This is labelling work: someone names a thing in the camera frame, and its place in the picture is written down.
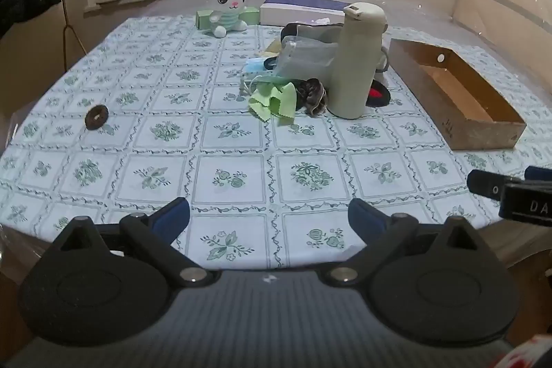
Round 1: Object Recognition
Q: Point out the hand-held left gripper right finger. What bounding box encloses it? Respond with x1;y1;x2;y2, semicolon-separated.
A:
321;198;496;289

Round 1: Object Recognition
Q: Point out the black red fabric item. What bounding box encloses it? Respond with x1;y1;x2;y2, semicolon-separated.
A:
366;79;391;108

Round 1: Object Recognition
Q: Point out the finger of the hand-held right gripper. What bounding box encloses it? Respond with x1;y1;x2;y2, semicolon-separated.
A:
467;168;552;227
524;165;552;181

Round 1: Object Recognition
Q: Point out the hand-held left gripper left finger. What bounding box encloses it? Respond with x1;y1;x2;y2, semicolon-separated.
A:
54;197;216;289

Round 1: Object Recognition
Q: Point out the brown patterned scrunchie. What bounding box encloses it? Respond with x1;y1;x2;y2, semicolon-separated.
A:
297;78;331;115

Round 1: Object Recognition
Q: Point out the pale green thermos bottle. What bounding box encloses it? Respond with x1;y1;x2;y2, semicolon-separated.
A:
328;2;387;120

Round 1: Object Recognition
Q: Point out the blue and white flat box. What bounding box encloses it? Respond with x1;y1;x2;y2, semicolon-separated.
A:
259;0;352;27

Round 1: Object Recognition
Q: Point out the blue face mask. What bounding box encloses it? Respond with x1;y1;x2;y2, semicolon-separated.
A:
246;58;277;78

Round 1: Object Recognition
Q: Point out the brown cardboard box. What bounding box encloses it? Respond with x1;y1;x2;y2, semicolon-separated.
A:
389;38;528;151

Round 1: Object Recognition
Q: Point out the metal coat rack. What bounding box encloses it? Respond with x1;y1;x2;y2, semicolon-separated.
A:
62;0;87;71

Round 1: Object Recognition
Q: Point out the beige bed headboard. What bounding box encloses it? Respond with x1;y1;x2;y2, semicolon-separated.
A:
451;0;552;50

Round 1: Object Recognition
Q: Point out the green cleaning cloth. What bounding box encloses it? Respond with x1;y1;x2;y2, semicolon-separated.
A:
248;81;298;125

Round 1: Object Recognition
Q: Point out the red patterned white cloth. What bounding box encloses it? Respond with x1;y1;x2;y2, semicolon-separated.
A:
509;334;552;368

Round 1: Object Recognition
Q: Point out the clear plastic bag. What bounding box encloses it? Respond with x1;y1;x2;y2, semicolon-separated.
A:
274;36;339;82

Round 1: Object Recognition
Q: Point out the green floral tablecloth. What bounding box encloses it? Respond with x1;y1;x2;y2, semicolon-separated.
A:
0;15;552;269

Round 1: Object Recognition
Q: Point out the light green box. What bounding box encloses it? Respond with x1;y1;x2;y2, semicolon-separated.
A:
195;6;260;30

